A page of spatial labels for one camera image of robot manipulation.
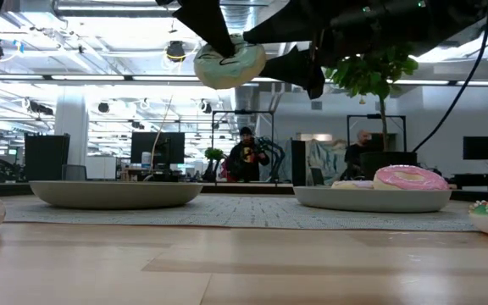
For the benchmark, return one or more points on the black wall monitor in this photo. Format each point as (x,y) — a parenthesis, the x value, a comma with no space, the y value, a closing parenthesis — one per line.
(481,148)

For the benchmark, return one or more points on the large lilac frosted donut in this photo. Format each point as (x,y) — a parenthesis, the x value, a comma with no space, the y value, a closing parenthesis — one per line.
(352,185)

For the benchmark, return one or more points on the black computer monitor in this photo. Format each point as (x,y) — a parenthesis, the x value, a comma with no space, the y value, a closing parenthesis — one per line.
(172,148)

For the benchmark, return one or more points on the olive green plate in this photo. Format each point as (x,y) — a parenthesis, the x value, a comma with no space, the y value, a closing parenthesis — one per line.
(112,195)

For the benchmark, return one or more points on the black desk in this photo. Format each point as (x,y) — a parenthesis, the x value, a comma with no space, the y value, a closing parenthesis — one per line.
(481,177)

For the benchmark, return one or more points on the grey chair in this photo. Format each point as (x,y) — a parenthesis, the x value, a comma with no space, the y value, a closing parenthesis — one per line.
(74,173)

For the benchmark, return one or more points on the person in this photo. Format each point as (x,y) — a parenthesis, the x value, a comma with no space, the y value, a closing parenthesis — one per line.
(354,154)
(246,159)

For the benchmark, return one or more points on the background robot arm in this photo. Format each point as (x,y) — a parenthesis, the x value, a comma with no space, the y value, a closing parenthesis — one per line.
(275,152)

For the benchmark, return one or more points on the small background green plant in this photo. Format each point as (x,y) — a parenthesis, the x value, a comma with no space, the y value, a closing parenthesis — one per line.
(214,153)

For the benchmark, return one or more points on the large pink frosted donut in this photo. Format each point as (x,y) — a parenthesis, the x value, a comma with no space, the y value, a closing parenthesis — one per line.
(409,180)

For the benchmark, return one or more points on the grey plate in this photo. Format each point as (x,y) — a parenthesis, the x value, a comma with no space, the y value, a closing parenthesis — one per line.
(371,202)

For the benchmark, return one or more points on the grey woven placemat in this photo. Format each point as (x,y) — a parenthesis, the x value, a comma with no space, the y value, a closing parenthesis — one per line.
(248,212)

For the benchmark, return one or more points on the large mint frosted donut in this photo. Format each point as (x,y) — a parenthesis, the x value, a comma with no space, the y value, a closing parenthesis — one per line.
(231,76)

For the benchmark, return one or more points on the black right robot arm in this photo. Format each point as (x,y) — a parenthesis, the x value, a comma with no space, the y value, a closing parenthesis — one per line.
(460,17)

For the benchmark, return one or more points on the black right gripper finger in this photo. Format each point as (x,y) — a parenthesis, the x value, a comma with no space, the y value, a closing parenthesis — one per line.
(295,31)
(303,70)

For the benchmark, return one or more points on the blue white cloth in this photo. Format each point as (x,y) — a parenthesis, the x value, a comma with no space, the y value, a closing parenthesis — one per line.
(324,159)

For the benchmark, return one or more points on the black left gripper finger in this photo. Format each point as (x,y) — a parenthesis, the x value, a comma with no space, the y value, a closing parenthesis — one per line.
(206,21)

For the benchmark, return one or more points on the silver ventilation duct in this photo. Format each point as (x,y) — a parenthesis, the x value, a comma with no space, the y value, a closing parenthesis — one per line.
(244,106)

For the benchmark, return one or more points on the black cabinet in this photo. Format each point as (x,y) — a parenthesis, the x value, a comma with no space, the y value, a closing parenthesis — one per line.
(45,156)

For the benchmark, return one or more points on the long ceiling light strip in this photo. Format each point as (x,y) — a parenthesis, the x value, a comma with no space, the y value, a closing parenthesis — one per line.
(91,78)
(481,83)

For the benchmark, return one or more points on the black partition panel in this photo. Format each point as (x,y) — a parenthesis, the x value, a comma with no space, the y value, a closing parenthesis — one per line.
(298,163)

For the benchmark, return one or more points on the potted green plant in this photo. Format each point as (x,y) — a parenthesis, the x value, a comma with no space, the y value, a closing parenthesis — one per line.
(371,74)

